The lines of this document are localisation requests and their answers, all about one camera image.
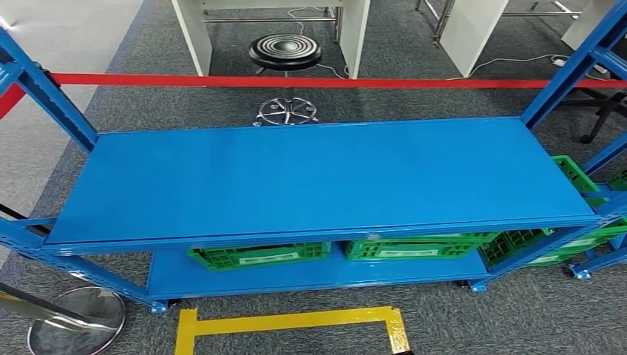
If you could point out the blue metal shelf rack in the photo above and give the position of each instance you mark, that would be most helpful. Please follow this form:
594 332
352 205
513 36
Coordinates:
318 181
607 245

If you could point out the red barrier belt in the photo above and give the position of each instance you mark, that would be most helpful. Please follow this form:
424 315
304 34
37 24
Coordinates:
10 100
294 81

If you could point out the chrome stanchion post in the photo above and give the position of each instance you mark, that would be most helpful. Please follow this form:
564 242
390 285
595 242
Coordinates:
78 321

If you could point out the black rack caster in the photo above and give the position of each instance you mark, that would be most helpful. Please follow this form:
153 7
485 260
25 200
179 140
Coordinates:
463 284
171 304

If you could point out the black office chair base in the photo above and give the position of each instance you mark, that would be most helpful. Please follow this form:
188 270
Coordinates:
600 110

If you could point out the black round stool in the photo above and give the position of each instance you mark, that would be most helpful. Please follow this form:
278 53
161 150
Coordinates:
285 51

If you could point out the white power strip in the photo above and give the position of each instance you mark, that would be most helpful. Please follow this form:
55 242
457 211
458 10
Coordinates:
561 62

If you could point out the black stanchion post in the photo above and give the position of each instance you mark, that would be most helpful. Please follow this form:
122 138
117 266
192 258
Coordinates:
19 218

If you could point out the yellow floor tape square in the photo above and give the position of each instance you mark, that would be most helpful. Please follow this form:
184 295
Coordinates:
294 321

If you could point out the white desk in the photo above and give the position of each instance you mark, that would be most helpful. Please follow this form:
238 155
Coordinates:
470 34
196 34

